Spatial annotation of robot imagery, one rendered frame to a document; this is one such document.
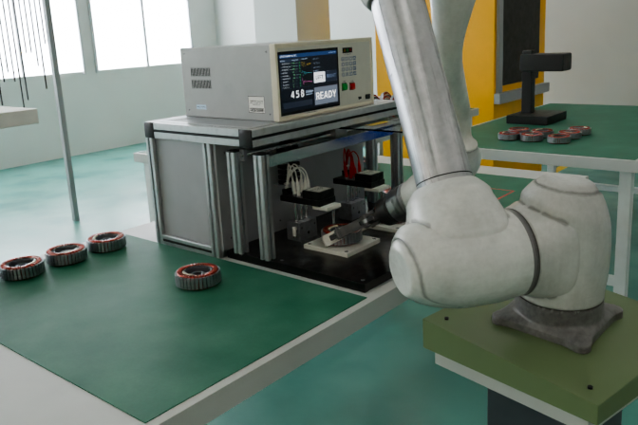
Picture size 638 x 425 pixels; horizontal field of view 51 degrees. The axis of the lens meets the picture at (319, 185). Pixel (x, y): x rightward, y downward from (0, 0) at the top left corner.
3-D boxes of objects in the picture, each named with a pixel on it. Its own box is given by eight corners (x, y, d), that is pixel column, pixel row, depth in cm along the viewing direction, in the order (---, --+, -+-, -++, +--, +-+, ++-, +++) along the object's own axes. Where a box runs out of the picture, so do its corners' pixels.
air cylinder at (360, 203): (365, 214, 211) (365, 198, 210) (351, 220, 206) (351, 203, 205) (353, 212, 215) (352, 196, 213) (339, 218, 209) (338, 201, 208)
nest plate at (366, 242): (380, 242, 184) (380, 238, 184) (347, 257, 173) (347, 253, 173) (337, 233, 193) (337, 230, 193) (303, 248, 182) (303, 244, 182)
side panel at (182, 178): (227, 255, 186) (217, 141, 179) (218, 259, 184) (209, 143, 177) (164, 240, 204) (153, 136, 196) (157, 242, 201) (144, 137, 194)
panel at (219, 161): (365, 198, 232) (362, 112, 226) (224, 250, 183) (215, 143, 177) (362, 197, 233) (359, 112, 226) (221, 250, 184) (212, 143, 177)
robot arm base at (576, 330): (632, 305, 127) (635, 280, 126) (586, 356, 112) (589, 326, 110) (541, 280, 139) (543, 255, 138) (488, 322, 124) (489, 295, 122)
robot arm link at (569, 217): (627, 302, 117) (640, 184, 111) (537, 322, 112) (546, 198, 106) (568, 266, 132) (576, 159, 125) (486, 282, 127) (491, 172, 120)
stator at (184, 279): (202, 271, 174) (201, 258, 173) (230, 281, 166) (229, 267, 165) (166, 285, 166) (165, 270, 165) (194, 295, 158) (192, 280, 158)
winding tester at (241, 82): (374, 103, 209) (371, 36, 205) (279, 122, 177) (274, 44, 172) (283, 100, 234) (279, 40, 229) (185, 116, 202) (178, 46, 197)
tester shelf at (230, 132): (401, 114, 217) (400, 100, 216) (252, 148, 166) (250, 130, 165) (299, 109, 245) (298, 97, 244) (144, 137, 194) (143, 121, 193)
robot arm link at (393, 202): (394, 185, 162) (377, 194, 166) (410, 219, 161) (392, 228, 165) (414, 178, 169) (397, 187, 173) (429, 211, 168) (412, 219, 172)
